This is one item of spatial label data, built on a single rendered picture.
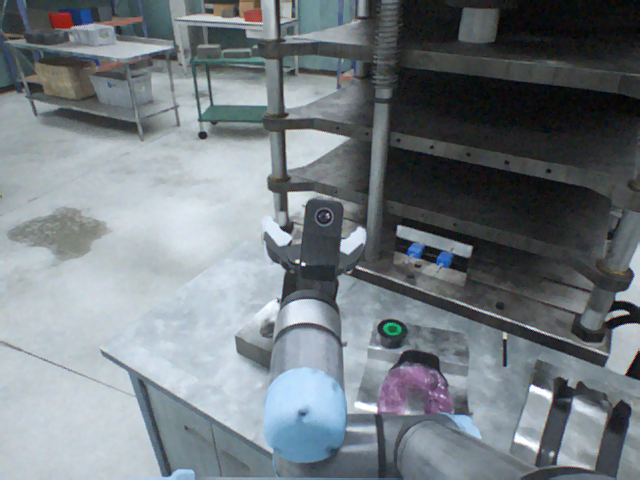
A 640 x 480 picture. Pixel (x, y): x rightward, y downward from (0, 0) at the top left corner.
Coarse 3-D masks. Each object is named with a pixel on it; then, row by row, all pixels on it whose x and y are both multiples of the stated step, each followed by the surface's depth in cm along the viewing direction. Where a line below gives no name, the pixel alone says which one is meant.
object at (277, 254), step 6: (264, 234) 62; (264, 240) 63; (270, 240) 61; (270, 246) 60; (276, 246) 60; (282, 246) 60; (270, 252) 60; (276, 252) 59; (282, 252) 59; (270, 258) 60; (276, 258) 59; (282, 258) 58
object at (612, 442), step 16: (560, 384) 106; (576, 384) 105; (560, 400) 110; (560, 416) 102; (608, 416) 100; (624, 416) 100; (544, 432) 101; (560, 432) 101; (608, 432) 99; (624, 432) 97; (544, 448) 99; (608, 448) 97; (544, 464) 97; (608, 464) 95
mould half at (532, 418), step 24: (528, 384) 123; (552, 384) 108; (600, 384) 117; (528, 408) 104; (576, 408) 102; (600, 408) 102; (528, 432) 102; (576, 432) 100; (600, 432) 98; (528, 456) 98; (576, 456) 97; (624, 456) 95
